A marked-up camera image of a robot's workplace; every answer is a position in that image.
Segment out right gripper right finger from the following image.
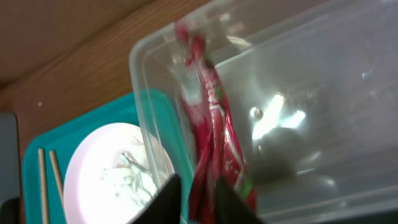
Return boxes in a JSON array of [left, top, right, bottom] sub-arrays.
[[215, 177, 263, 224]]

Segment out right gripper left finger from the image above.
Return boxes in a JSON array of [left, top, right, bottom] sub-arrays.
[[130, 174, 182, 224]]

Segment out red snack wrapper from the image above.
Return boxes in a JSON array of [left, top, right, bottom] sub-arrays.
[[175, 22, 257, 223]]

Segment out wooden chopstick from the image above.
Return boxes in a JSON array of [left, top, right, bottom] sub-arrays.
[[49, 151, 64, 209], [38, 148, 49, 224]]

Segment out white tissue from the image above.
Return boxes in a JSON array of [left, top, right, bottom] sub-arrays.
[[101, 137, 157, 208]]

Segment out white round plate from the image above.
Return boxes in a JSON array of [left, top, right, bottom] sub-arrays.
[[63, 123, 175, 224]]

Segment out teal serving tray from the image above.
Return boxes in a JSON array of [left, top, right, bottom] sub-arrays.
[[22, 89, 193, 224]]

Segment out clear plastic bin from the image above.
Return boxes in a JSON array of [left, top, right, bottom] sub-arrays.
[[129, 0, 398, 224]]

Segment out grey dish rack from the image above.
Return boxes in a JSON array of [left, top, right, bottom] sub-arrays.
[[1, 112, 21, 224]]

